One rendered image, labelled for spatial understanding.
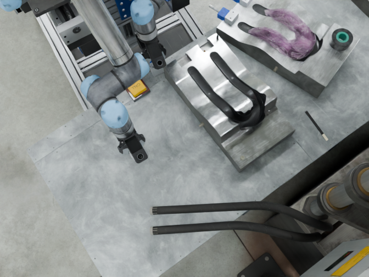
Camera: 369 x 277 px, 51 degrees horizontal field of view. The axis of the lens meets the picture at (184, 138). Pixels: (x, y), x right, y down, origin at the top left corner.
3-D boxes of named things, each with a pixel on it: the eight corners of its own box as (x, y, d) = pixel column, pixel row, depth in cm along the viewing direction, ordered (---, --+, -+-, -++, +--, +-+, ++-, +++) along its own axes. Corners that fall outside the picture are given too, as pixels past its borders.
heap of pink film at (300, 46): (244, 35, 159) (246, 24, 152) (268, 5, 163) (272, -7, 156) (298, 68, 154) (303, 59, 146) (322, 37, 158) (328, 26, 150)
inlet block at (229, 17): (206, 13, 167) (206, 5, 162) (212, 5, 168) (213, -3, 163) (230, 29, 164) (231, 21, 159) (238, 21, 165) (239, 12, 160)
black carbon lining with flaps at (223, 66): (184, 72, 154) (183, 60, 145) (217, 50, 156) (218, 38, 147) (238, 139, 145) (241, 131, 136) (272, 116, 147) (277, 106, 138)
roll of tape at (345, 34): (353, 39, 151) (357, 34, 148) (344, 54, 149) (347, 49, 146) (335, 29, 153) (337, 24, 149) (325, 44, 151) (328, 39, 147)
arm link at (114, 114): (114, 92, 116) (130, 112, 114) (121, 105, 127) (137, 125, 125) (93, 107, 115) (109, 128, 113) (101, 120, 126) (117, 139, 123)
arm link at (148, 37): (160, 29, 135) (138, 39, 134) (161, 37, 139) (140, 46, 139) (151, 13, 137) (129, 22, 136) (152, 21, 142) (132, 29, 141)
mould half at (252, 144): (165, 77, 161) (161, 61, 149) (215, 44, 165) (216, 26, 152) (239, 172, 148) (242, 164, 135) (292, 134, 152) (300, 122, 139)
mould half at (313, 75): (216, 34, 167) (217, 19, 156) (250, -7, 172) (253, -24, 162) (317, 98, 156) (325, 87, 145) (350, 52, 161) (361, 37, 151)
